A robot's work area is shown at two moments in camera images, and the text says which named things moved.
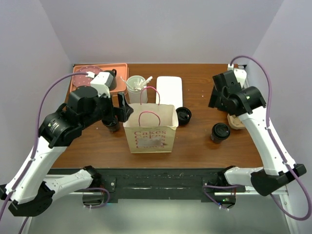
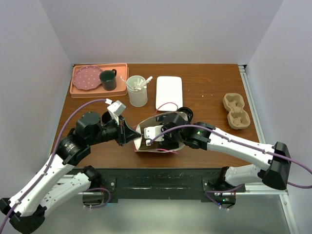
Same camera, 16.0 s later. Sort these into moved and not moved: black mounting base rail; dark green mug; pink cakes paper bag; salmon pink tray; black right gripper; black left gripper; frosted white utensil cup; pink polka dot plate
Moved: black right gripper; pink cakes paper bag; black left gripper
Not moved: dark green mug; black mounting base rail; salmon pink tray; pink polka dot plate; frosted white utensil cup
